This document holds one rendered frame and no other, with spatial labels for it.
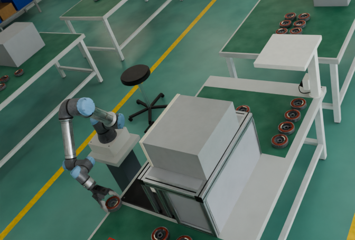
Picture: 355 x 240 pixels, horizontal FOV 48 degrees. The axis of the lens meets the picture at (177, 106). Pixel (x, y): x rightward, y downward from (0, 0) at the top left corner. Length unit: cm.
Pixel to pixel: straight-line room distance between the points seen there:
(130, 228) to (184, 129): 78
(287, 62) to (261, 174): 74
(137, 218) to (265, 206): 82
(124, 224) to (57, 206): 164
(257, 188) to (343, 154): 132
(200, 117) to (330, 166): 165
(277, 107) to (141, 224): 131
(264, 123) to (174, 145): 100
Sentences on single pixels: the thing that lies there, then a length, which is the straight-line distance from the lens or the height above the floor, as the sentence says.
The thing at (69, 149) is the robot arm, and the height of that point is 115.
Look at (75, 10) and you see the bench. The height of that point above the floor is 75.
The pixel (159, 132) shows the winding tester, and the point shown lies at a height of 132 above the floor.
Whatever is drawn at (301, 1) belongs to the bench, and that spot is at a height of 75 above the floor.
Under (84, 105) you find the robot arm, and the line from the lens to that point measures 265.
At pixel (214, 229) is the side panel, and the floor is 83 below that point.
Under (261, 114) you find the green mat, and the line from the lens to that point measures 306.
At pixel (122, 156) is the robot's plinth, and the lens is 316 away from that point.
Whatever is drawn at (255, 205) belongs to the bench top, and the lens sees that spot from 251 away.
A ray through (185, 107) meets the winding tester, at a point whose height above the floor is 132.
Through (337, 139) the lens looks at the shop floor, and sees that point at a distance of 386.
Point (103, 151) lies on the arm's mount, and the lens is 322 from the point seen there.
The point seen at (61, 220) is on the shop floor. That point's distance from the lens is 411.
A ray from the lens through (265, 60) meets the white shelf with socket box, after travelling 279.
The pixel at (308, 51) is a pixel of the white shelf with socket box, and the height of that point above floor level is 121.
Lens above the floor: 274
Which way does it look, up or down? 36 degrees down
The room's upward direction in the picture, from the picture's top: 21 degrees counter-clockwise
